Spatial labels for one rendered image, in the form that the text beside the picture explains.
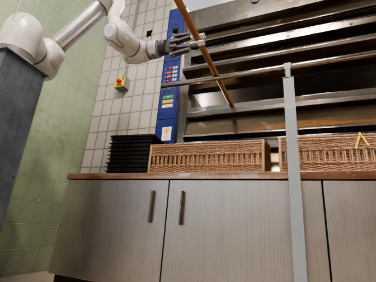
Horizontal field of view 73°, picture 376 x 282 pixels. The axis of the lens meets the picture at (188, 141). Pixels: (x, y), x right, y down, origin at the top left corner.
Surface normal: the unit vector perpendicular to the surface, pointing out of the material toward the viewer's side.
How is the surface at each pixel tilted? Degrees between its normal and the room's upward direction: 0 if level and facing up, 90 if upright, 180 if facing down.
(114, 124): 90
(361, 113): 70
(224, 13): 90
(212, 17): 90
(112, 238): 90
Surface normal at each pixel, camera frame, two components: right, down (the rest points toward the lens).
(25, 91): 0.95, -0.04
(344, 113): -0.33, -0.62
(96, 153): -0.37, -0.32
